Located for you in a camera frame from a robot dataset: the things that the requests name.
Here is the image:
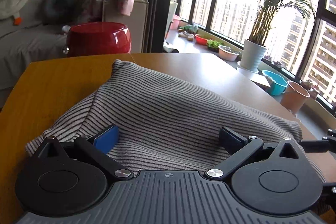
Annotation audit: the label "striped grey knit garment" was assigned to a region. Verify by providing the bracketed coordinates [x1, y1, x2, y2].
[25, 58, 326, 183]

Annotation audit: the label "pink plastic bucket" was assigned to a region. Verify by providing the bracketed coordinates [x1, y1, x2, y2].
[280, 80, 310, 115]

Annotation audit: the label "teal plastic basin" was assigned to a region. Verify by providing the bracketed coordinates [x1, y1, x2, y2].
[262, 70, 288, 96]

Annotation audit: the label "white ribbed plant pot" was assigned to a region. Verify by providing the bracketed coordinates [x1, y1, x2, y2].
[240, 39, 266, 72]

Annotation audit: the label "grey sofa bed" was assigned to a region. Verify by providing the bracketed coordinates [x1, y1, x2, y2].
[1, 0, 66, 106]

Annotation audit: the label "red round stool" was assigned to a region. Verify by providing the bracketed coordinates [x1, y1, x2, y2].
[64, 22, 131, 57]

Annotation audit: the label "green leafy vegetables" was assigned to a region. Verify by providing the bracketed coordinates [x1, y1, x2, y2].
[207, 39, 224, 52]

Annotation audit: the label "red basin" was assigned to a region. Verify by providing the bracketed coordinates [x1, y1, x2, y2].
[195, 34, 208, 46]

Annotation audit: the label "dark grey round cushion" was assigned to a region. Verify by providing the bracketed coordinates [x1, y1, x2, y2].
[42, 0, 75, 24]

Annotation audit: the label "beige cabinet box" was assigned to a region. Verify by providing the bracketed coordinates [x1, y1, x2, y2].
[102, 0, 149, 53]

